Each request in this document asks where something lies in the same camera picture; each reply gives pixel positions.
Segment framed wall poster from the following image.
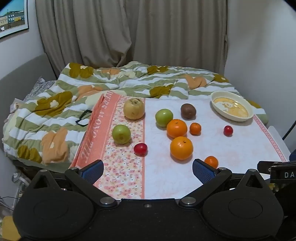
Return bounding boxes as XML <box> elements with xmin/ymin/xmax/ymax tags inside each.
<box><xmin>0</xmin><ymin>0</ymin><xmax>30</xmax><ymax>39</ymax></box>

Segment green striped floral blanket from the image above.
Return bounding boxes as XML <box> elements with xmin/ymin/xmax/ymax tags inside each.
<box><xmin>2</xmin><ymin>61</ymin><xmax>269</xmax><ymax>166</ymax></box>

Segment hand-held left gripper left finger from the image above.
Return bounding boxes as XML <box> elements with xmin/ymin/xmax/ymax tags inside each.
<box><xmin>26</xmin><ymin>159</ymin><xmax>120</xmax><ymax>208</ymax></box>

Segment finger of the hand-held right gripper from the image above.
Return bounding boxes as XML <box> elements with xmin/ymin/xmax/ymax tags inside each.
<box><xmin>270</xmin><ymin>162</ymin><xmax>296</xmax><ymax>184</ymax></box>
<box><xmin>257</xmin><ymin>161</ymin><xmax>274</xmax><ymax>175</ymax></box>

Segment grey patterned pillow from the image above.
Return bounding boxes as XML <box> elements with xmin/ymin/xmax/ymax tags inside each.
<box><xmin>25</xmin><ymin>76</ymin><xmax>56</xmax><ymax>100</ymax></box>

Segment small white fan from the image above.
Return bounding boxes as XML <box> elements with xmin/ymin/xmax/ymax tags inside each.
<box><xmin>9</xmin><ymin>170</ymin><xmax>26</xmax><ymax>186</ymax></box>

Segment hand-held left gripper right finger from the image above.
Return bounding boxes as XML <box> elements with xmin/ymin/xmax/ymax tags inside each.
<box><xmin>178</xmin><ymin>159</ymin><xmax>271</xmax><ymax>208</ymax></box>

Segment white power strip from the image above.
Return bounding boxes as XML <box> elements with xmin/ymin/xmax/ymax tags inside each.
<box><xmin>10</xmin><ymin>98</ymin><xmax>23</xmax><ymax>112</ymax></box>

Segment grey upholstered headboard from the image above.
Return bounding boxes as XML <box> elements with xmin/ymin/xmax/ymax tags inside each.
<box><xmin>0</xmin><ymin>53</ymin><xmax>57</xmax><ymax>98</ymax></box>

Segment brown kiwi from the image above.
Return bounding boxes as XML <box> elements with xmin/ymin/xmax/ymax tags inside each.
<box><xmin>181</xmin><ymin>103</ymin><xmax>197</xmax><ymax>120</ymax></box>

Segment black eyeglasses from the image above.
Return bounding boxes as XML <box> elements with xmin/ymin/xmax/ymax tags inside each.
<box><xmin>75</xmin><ymin>109</ymin><xmax>93</xmax><ymax>127</ymax></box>

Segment small mandarin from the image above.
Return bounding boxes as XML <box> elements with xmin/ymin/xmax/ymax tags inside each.
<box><xmin>190</xmin><ymin>123</ymin><xmax>202</xmax><ymax>136</ymax></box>
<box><xmin>204</xmin><ymin>156</ymin><xmax>219</xmax><ymax>169</ymax></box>

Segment yellow box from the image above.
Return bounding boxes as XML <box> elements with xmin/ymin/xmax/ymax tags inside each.
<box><xmin>0</xmin><ymin>217</ymin><xmax>21</xmax><ymax>241</ymax></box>

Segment large orange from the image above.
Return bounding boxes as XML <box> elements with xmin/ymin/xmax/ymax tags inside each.
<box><xmin>170</xmin><ymin>136</ymin><xmax>194</xmax><ymax>161</ymax></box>
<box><xmin>166</xmin><ymin>119</ymin><xmax>188</xmax><ymax>139</ymax></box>

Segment beige curtain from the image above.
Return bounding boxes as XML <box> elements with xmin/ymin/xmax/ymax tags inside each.
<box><xmin>35</xmin><ymin>0</ymin><xmax>228</xmax><ymax>79</ymax></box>

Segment pink floral tablecloth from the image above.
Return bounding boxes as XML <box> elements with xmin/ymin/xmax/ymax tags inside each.
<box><xmin>69</xmin><ymin>93</ymin><xmax>289</xmax><ymax>200</ymax></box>

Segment cream and yellow plate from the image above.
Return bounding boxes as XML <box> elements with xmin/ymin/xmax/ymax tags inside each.
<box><xmin>210</xmin><ymin>91</ymin><xmax>254</xmax><ymax>122</ymax></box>

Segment yellow pear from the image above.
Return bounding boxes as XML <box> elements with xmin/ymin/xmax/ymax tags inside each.
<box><xmin>123</xmin><ymin>98</ymin><xmax>146</xmax><ymax>120</ymax></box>

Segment black cable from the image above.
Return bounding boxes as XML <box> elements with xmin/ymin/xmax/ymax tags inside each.
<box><xmin>282</xmin><ymin>123</ymin><xmax>296</xmax><ymax>141</ymax></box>

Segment green apple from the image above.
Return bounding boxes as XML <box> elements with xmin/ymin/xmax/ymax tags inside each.
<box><xmin>155</xmin><ymin>109</ymin><xmax>174</xmax><ymax>127</ymax></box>
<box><xmin>112</xmin><ymin>124</ymin><xmax>131</xmax><ymax>144</ymax></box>

